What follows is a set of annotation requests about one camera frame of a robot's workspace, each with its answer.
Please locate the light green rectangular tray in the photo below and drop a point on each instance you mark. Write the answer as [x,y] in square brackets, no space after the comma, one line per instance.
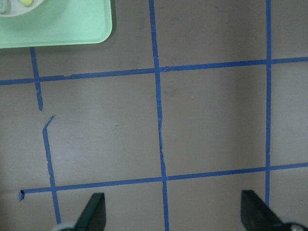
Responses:
[58,22]

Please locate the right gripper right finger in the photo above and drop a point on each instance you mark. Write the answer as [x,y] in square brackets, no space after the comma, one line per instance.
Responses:
[257,216]

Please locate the yellow plastic fork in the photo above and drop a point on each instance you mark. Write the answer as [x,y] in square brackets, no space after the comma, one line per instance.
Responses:
[26,3]

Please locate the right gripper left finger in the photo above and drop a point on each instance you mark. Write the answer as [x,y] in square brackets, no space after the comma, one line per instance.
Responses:
[93,217]

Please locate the pale green plastic spoon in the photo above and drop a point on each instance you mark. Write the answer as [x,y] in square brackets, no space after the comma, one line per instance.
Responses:
[4,6]

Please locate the round beige plate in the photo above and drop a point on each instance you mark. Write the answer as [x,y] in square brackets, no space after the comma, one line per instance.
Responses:
[17,8]

